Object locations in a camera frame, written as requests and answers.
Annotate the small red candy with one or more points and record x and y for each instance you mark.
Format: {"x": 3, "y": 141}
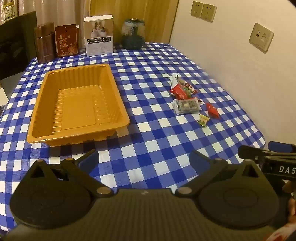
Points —
{"x": 212, "y": 110}

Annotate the sheer pale curtain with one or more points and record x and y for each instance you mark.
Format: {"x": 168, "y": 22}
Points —
{"x": 57, "y": 11}

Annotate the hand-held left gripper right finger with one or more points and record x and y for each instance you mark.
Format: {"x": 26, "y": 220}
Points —
{"x": 198, "y": 160}

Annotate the small yellow green candy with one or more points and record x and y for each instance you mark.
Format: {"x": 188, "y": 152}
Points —
{"x": 204, "y": 120}

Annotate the yellow curtain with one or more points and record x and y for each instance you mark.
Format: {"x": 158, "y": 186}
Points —
{"x": 138, "y": 16}

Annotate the brown cylindrical tin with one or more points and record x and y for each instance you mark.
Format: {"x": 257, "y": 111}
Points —
{"x": 44, "y": 44}

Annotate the pale patterned box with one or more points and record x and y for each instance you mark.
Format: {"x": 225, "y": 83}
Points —
{"x": 8, "y": 12}

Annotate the glass jar with green lid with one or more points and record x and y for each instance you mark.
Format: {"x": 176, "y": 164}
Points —
{"x": 133, "y": 39}

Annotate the orange plastic tray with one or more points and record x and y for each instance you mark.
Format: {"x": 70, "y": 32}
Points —
{"x": 76, "y": 111}

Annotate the person's right hand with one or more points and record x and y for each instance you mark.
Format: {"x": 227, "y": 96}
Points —
{"x": 292, "y": 206}

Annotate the red gold printed tin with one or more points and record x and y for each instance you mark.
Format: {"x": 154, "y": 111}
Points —
{"x": 67, "y": 41}

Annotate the person's right forearm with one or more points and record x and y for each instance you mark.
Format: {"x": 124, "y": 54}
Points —
{"x": 286, "y": 234}

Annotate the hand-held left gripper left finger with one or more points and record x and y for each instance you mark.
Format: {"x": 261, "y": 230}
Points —
{"x": 89, "y": 160}

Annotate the blue white checked tablecloth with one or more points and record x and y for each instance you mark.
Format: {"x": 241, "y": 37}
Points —
{"x": 150, "y": 129}

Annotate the green orange snack packet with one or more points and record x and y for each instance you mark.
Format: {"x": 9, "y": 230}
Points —
{"x": 187, "y": 93}

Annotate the clear biscuit packet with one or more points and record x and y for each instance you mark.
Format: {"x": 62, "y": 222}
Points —
{"x": 186, "y": 106}

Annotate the large beige wall socket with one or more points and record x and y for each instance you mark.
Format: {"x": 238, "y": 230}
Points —
{"x": 261, "y": 37}

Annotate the red white snack packet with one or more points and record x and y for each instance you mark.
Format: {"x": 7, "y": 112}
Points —
{"x": 192, "y": 88}

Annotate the black chair back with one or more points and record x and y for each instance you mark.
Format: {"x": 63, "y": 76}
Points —
{"x": 16, "y": 46}

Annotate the green white snack packet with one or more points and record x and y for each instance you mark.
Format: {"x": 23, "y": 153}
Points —
{"x": 173, "y": 78}

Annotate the white cardboard box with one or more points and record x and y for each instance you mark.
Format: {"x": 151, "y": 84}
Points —
{"x": 98, "y": 34}

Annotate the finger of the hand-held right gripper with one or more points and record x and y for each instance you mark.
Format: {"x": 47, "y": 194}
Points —
{"x": 278, "y": 146}
{"x": 249, "y": 153}

